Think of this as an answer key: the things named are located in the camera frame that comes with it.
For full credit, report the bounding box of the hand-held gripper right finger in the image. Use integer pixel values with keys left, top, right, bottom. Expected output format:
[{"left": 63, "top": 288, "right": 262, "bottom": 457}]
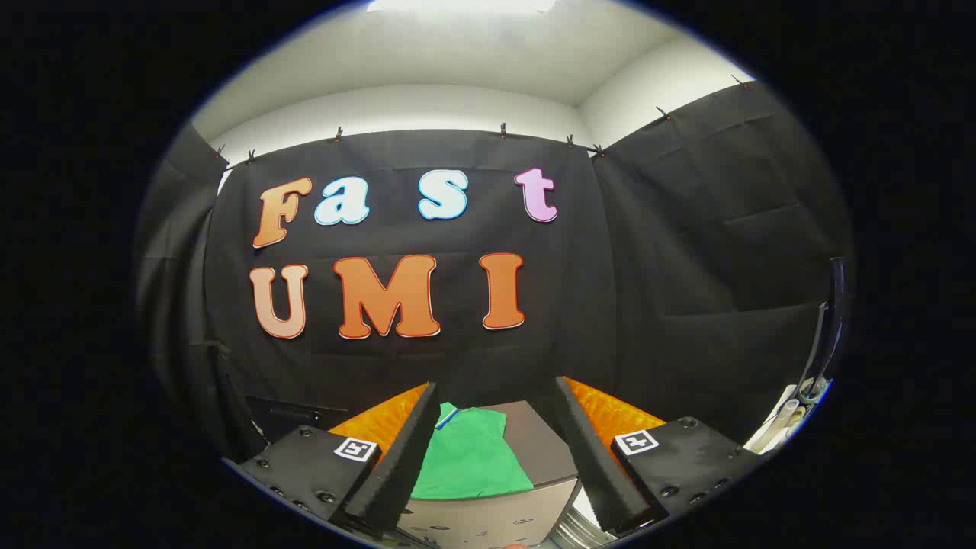
[{"left": 554, "top": 376, "right": 764, "bottom": 533}]

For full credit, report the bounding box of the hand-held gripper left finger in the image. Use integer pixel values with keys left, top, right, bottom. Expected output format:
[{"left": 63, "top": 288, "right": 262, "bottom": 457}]
[{"left": 238, "top": 381, "right": 441, "bottom": 535}]

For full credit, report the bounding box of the green shirt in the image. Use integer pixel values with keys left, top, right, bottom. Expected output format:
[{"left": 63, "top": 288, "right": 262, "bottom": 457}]
[{"left": 410, "top": 402, "right": 535, "bottom": 502}]

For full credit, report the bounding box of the black washing machine lid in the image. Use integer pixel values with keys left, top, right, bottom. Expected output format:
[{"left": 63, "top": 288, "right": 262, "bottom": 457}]
[{"left": 244, "top": 395, "right": 348, "bottom": 443}]

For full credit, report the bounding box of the grey box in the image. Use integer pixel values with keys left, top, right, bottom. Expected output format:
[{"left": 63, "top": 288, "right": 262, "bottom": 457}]
[{"left": 395, "top": 400, "right": 582, "bottom": 548}]

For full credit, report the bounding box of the silver ribbed object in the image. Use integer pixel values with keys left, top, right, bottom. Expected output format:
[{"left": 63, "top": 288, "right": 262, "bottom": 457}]
[{"left": 547, "top": 507, "right": 615, "bottom": 548}]

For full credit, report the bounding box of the black backdrop cloth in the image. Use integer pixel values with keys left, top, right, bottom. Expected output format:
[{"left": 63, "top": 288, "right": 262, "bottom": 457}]
[{"left": 136, "top": 76, "right": 855, "bottom": 458}]

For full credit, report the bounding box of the black curved bar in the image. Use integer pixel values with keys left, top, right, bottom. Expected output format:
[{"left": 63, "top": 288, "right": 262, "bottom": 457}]
[{"left": 797, "top": 257, "right": 849, "bottom": 401}]

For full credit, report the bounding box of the ceiling light panel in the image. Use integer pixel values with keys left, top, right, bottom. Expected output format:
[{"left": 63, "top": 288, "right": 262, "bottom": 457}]
[{"left": 366, "top": 0, "right": 557, "bottom": 14}]

